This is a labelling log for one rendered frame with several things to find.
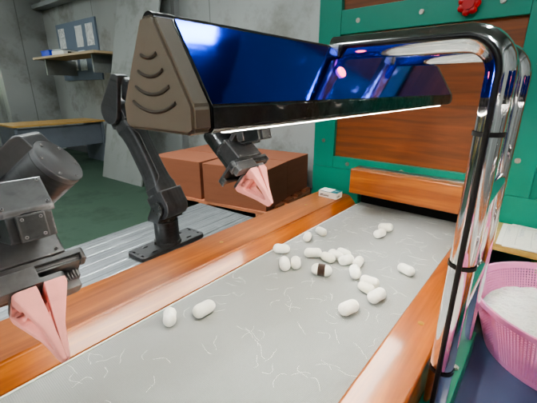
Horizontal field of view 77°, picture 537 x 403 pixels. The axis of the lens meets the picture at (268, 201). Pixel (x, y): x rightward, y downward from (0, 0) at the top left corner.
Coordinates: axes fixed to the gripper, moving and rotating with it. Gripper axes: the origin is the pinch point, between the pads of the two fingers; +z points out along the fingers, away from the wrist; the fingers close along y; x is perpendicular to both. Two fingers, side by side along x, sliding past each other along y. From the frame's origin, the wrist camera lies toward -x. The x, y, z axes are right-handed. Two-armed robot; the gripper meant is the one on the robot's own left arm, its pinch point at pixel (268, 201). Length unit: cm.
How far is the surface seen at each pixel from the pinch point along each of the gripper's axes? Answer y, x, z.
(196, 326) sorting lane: -24.0, 4.7, 12.6
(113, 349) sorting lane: -34.1, 7.8, 8.9
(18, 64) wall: 147, 384, -551
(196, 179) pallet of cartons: 127, 160, -109
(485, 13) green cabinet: 42, -44, -5
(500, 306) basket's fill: 11.4, -16.2, 38.4
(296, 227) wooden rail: 12.8, 9.2, 5.0
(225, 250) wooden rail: -7.9, 9.8, 2.6
